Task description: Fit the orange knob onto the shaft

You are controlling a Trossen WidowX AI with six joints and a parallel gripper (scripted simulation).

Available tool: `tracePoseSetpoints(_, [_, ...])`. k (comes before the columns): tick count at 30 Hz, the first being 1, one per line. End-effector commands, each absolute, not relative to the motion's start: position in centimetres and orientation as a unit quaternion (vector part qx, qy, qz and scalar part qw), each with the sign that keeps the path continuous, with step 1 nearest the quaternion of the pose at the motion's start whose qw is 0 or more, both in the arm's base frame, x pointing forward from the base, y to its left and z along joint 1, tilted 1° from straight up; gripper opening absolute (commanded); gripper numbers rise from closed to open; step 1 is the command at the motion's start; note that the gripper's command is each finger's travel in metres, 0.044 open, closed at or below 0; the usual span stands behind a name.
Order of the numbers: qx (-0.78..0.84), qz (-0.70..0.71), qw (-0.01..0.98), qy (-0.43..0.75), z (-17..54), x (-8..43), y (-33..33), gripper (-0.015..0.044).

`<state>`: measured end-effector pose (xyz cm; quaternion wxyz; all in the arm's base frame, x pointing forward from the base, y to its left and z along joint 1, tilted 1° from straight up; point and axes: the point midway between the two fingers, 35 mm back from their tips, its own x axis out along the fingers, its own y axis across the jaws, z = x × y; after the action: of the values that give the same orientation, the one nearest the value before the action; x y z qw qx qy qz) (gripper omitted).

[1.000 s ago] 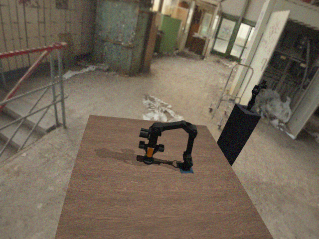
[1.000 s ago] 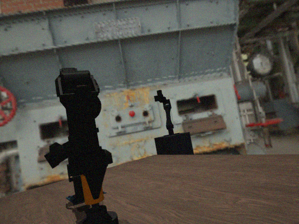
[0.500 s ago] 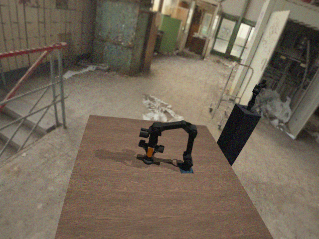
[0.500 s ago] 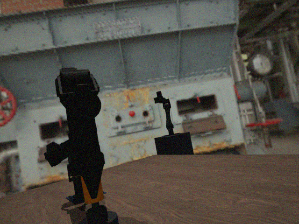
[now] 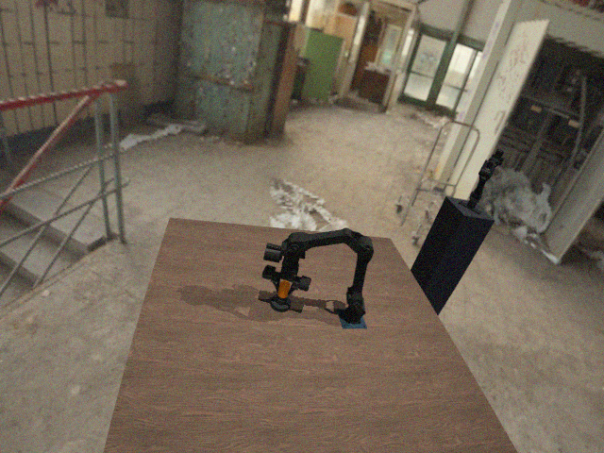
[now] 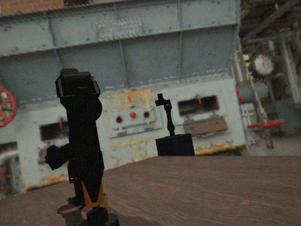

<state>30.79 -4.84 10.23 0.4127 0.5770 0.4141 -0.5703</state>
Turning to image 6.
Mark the orange knob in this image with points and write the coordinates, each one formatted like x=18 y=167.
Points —
x=89 y=204

